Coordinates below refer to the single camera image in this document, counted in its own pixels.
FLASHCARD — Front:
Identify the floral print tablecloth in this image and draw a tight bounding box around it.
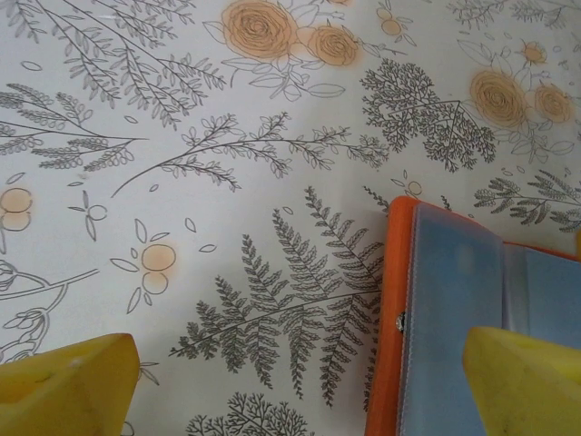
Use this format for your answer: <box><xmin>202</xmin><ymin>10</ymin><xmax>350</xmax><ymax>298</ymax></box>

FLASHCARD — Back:
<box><xmin>0</xmin><ymin>0</ymin><xmax>581</xmax><ymax>436</ymax></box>

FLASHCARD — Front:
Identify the orange card holder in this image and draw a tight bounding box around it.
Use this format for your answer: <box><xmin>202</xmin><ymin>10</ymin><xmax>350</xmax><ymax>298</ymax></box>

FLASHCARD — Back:
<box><xmin>365</xmin><ymin>195</ymin><xmax>581</xmax><ymax>436</ymax></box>

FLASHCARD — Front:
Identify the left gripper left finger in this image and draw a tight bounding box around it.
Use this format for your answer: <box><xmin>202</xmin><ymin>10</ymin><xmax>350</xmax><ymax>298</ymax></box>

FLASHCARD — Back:
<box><xmin>0</xmin><ymin>332</ymin><xmax>140</xmax><ymax>436</ymax></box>

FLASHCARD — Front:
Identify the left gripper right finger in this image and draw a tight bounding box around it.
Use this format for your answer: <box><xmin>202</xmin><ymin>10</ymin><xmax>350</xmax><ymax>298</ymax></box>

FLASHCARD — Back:
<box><xmin>462</xmin><ymin>326</ymin><xmax>581</xmax><ymax>436</ymax></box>

